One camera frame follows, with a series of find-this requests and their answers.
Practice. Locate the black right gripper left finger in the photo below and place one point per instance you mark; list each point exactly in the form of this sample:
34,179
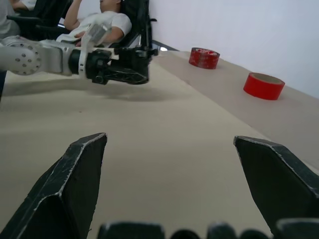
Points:
62,189

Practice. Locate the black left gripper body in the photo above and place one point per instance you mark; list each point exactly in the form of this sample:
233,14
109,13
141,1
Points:
99,66

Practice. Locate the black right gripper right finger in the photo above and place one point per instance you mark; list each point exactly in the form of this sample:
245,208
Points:
276,184

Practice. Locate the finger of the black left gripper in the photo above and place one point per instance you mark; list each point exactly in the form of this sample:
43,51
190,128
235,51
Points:
127,76
137,52

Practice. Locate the black flat glossy object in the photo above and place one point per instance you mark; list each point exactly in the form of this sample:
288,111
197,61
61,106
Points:
159,46

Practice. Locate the black office chair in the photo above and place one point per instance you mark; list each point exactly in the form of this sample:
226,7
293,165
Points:
139,22

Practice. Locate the person in white t-shirt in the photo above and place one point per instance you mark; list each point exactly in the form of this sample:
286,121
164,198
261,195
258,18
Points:
109,22

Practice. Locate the beige table cloth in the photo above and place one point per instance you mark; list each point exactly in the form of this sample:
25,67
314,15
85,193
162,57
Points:
159,119

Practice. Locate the printed dark red tape roll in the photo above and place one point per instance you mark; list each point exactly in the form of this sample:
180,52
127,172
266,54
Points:
204,57

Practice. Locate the black armrest chair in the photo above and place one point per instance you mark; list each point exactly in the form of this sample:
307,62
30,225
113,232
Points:
42,23

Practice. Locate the plain bright red tape roll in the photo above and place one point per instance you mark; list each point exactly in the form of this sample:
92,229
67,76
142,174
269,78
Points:
263,85

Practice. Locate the person in grey shirt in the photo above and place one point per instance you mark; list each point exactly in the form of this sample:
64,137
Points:
6,20

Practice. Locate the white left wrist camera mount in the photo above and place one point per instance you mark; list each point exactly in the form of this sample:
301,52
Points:
96,33

